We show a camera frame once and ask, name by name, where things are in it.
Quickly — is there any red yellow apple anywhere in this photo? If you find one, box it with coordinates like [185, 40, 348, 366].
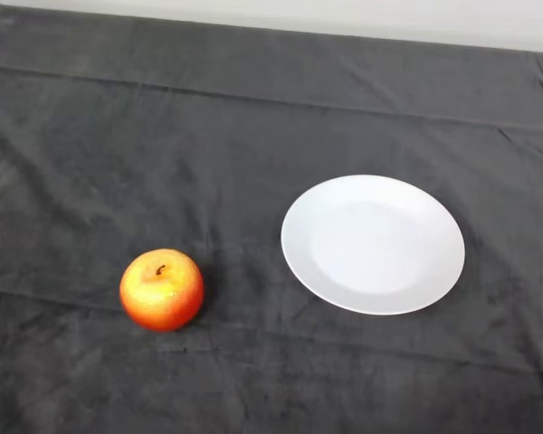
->
[119, 248, 205, 333]

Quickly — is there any white round plate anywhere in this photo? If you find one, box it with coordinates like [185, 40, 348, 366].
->
[280, 175, 466, 316]

